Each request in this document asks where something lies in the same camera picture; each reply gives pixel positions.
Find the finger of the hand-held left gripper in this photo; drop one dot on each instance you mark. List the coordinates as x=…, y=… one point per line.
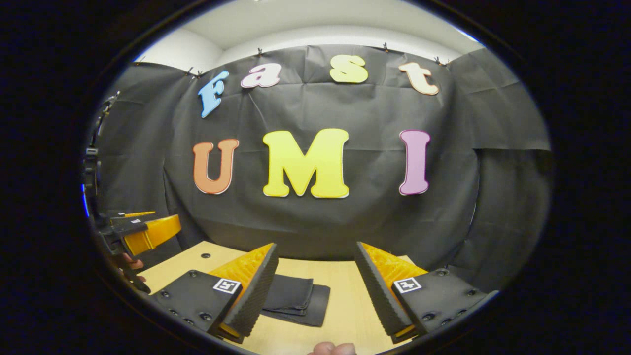
x=123, y=218
x=123, y=229

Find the black jeans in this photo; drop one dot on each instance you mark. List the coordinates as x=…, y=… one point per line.
x=296, y=298

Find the black backdrop cloth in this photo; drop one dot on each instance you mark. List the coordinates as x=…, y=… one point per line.
x=365, y=108

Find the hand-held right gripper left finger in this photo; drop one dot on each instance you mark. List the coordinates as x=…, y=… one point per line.
x=254, y=296

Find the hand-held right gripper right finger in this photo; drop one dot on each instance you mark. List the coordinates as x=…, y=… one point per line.
x=379, y=291

